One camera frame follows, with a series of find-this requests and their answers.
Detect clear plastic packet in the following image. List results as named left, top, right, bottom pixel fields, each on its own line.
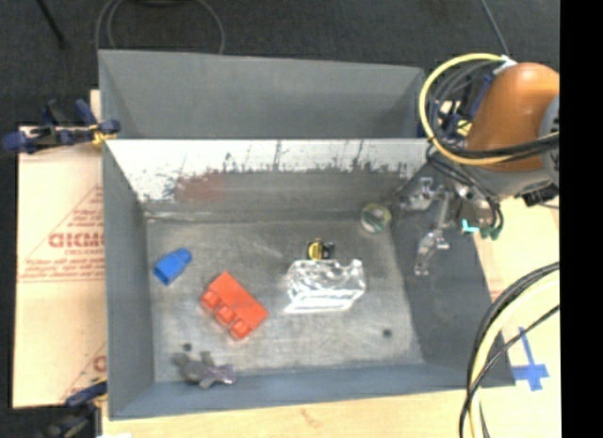
left=282, top=257, right=367, bottom=316

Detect grey metal bin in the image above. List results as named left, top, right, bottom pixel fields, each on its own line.
left=97, top=49, right=515, bottom=421

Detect brown cardboard board, red print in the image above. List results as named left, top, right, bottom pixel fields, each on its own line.
left=11, top=142, right=109, bottom=410

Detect grey purple toy figure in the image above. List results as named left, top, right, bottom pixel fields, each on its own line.
left=171, top=350, right=237, bottom=390

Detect black and yellow small tool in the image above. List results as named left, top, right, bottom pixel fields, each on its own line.
left=305, top=238, right=336, bottom=261

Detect black cylinder on white bracket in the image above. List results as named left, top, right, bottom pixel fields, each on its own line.
left=521, top=185, right=558, bottom=208

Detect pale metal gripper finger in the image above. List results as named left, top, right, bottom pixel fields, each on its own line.
left=398, top=177, right=444, bottom=214
left=413, top=229, right=451, bottom=279

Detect red toy brick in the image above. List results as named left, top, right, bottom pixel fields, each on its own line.
left=199, top=270, right=270, bottom=342

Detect blue plastic cap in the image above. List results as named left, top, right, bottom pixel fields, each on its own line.
left=153, top=247, right=193, bottom=287

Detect clear glass ball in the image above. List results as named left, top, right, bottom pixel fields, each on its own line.
left=360, top=202, right=393, bottom=235

